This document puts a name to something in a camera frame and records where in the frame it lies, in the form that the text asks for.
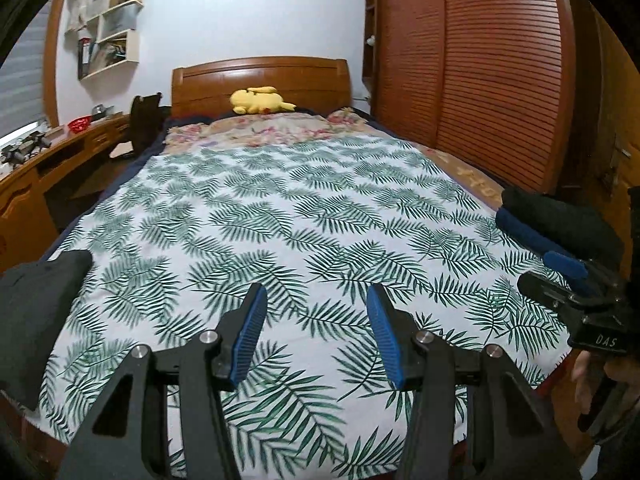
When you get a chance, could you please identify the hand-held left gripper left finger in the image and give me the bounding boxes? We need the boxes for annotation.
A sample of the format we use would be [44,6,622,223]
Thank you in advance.
[60,282,268,480]

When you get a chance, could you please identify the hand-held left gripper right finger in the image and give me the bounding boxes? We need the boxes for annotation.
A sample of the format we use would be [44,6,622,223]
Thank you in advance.
[366,282,583,480]

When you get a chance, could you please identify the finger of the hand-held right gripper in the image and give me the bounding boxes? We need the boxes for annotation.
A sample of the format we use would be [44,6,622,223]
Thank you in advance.
[517,271,601,312]
[542,251,590,282]

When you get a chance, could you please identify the black buttoned coat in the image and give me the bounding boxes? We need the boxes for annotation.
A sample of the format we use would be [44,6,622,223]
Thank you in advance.
[501,187,624,274]

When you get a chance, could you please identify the person's right forearm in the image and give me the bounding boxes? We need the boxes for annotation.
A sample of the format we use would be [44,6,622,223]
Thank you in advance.
[590,405,640,480]

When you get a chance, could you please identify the person's right hand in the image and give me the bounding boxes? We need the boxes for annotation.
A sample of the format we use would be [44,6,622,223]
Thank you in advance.
[573,351,640,407]

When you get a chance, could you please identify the folded navy garment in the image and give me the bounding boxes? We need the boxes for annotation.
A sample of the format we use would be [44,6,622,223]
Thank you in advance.
[496,208,576,266]

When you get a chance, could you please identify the leaf print bedsheet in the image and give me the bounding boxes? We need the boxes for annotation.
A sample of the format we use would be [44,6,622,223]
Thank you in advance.
[40,139,577,480]

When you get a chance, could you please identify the wooden door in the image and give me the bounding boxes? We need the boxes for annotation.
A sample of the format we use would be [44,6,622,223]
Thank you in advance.
[594,25,640,243]

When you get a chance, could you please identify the brown patterned bed mat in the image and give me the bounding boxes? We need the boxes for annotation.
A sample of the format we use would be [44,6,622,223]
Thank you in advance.
[424,142,507,207]

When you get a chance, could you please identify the floral pillow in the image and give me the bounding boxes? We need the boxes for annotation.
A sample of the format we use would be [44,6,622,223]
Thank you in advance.
[165,107,382,154]

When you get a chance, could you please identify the navy bed sheet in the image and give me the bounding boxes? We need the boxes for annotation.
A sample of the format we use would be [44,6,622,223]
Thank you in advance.
[42,115,173,261]

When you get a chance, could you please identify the wooden slatted wardrobe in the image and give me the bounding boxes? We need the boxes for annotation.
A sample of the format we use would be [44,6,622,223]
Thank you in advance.
[362,0,577,197]

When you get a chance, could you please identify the folded dark grey garment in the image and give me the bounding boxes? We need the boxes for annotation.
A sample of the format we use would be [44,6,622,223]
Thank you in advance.
[0,250,95,412]

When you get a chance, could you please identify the yellow plush toy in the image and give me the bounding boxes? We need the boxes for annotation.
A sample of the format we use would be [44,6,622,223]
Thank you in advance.
[230,86,297,115]

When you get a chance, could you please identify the dark wooden chair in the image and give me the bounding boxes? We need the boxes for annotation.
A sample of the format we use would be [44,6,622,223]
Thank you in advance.
[109,92,164,162]

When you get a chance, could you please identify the wooden bed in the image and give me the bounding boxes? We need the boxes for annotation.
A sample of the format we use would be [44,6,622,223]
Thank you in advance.
[0,57,596,480]

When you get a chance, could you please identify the wooden desk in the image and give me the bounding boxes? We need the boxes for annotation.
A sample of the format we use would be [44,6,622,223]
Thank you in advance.
[0,112,134,272]

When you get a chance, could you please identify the black tools on desk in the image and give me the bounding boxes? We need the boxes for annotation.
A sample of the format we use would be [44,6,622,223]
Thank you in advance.
[0,130,54,167]

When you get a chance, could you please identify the grey window blind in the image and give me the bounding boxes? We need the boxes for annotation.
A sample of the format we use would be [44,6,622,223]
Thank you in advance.
[0,7,52,137]

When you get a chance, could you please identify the beige hanging ornament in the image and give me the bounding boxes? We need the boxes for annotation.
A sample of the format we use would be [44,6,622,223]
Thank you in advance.
[67,0,104,34]

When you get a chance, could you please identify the white wall shelf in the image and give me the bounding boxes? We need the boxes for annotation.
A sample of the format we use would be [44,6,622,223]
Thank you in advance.
[77,0,146,80]

